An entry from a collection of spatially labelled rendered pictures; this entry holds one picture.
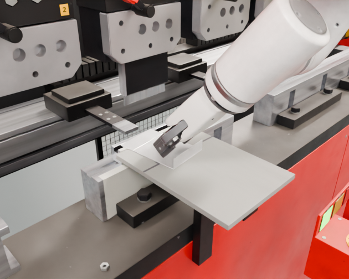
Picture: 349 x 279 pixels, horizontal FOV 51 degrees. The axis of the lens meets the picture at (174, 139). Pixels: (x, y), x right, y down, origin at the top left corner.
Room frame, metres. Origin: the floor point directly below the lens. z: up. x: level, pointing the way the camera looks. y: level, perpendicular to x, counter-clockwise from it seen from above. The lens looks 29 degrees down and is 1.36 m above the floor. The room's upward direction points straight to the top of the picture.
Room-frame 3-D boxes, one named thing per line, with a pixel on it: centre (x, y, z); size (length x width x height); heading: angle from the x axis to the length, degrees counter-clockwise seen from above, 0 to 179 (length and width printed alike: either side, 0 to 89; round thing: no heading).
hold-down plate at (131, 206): (0.64, -0.01, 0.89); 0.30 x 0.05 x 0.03; 134
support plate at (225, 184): (0.54, -0.05, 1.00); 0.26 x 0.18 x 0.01; 44
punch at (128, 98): (0.65, 0.06, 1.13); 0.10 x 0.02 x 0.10; 134
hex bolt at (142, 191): (0.57, 0.06, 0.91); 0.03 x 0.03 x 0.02
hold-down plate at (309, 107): (1.03, -0.42, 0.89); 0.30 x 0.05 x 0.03; 134
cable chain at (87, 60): (1.08, 0.19, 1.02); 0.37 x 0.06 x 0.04; 134
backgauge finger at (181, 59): (1.00, -0.07, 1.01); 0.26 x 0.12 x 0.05; 44
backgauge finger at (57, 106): (0.76, 0.18, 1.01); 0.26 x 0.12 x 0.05; 44
